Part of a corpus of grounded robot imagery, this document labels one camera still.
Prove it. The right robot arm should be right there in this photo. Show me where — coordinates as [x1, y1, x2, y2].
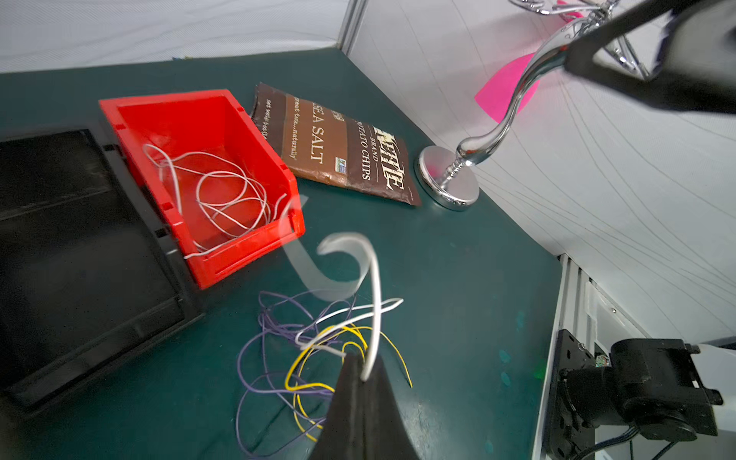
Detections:
[550, 1, 735, 459]

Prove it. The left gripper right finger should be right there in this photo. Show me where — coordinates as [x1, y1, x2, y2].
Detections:
[361, 356, 419, 460]

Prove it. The green tabletop mat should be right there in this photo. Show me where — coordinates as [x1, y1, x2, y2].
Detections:
[1, 49, 562, 459]

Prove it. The silver glass holder stand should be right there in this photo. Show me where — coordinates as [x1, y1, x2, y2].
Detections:
[415, 1, 618, 211]

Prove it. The cable bundle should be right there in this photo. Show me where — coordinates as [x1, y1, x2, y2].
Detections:
[235, 289, 414, 458]

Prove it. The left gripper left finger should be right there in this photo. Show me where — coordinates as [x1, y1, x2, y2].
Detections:
[309, 354, 366, 460]

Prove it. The white cable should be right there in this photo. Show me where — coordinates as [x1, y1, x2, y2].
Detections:
[142, 143, 289, 260]
[278, 194, 404, 383]

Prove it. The pink plastic wine glass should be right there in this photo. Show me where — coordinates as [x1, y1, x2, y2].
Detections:
[475, 54, 534, 123]

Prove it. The brown chips bag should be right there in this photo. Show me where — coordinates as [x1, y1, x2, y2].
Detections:
[251, 82, 421, 206]

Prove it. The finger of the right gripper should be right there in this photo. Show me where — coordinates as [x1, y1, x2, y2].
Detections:
[565, 1, 735, 112]

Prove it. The black plastic bin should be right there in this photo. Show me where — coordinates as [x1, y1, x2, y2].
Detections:
[1, 129, 203, 421]

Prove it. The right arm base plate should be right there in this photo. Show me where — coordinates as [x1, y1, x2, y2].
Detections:
[542, 329, 596, 459]

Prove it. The red plastic bin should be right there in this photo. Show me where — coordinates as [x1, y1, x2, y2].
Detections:
[100, 89, 305, 289]

